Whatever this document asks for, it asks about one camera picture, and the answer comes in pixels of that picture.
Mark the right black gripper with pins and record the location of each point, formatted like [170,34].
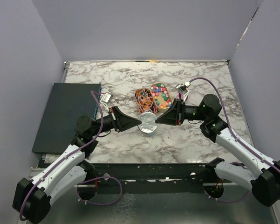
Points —
[175,115]

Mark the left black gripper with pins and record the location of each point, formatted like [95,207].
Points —
[120,120]

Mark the tan tray of star candies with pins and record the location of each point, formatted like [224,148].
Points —
[161,96]

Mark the silver jar lid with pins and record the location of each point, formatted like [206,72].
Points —
[148,124]

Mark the clear glass jar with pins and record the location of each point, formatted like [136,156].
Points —
[148,133]

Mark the pink tray of lollipops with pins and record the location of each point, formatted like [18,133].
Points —
[145,101]

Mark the purple plastic scoop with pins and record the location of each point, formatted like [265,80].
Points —
[183,96]

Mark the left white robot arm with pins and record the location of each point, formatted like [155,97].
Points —
[34,197]

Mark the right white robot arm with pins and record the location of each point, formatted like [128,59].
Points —
[259,174]

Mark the dark blue box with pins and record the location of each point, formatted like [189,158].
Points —
[66,103]

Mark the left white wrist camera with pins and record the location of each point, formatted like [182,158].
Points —
[106,98]

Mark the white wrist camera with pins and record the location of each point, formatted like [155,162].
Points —
[106,98]
[183,87]

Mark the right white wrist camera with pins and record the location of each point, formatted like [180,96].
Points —
[183,87]

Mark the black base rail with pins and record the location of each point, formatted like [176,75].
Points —
[147,178]

